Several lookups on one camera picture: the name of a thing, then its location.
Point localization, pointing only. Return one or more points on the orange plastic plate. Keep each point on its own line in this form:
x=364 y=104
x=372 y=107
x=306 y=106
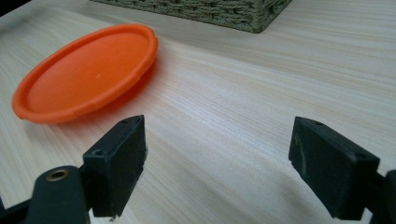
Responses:
x=84 y=74

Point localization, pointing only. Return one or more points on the green woven basket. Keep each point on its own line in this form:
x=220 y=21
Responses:
x=214 y=11

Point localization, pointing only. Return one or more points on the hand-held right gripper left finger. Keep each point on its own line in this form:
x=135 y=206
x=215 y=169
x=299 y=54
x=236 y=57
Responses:
x=118 y=168

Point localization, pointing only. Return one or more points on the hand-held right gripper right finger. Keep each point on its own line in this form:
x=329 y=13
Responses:
x=327 y=168

